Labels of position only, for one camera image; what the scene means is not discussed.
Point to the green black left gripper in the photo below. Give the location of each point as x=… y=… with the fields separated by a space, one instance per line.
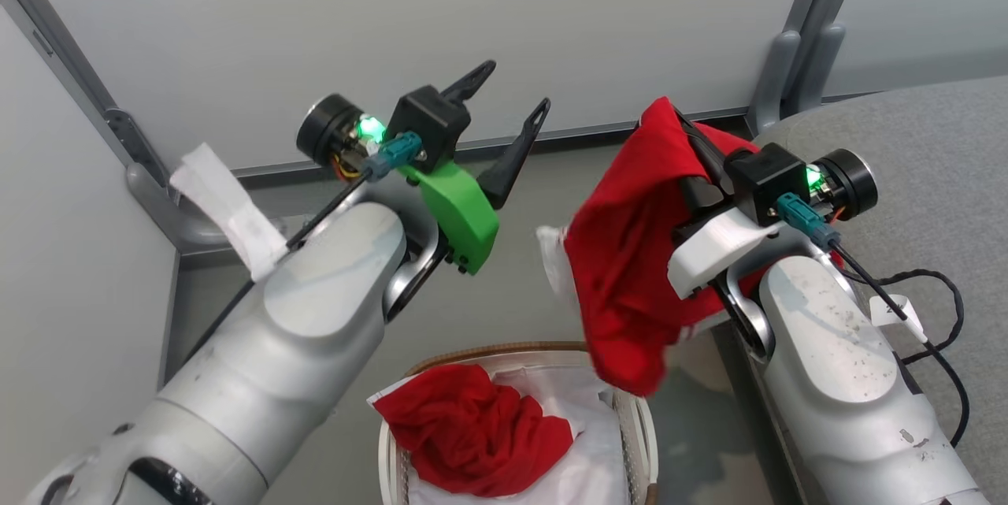
x=461 y=213

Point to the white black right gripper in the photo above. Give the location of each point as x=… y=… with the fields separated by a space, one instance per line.
x=768 y=182

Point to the red garment with white trim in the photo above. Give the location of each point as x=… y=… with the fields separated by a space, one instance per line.
x=622 y=253

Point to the plain red garment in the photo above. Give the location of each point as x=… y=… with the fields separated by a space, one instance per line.
x=472 y=426

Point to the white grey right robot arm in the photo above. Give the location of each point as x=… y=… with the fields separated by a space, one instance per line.
x=835 y=347

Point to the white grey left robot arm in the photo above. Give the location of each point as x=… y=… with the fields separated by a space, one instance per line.
x=299 y=332

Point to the white laundry basket brown rim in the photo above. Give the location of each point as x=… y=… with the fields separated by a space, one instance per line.
x=642 y=434

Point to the white basket liner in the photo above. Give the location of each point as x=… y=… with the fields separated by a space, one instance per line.
x=591 y=442

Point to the grey fabric sofa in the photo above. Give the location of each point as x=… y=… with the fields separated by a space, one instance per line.
x=937 y=174

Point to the grey partition foot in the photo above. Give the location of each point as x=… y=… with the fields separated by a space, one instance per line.
x=169 y=213

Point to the grey partition bottom rail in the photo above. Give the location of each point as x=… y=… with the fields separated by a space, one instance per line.
x=567 y=133

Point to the grey partition post with feet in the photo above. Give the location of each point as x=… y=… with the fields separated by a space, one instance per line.
x=795 y=56

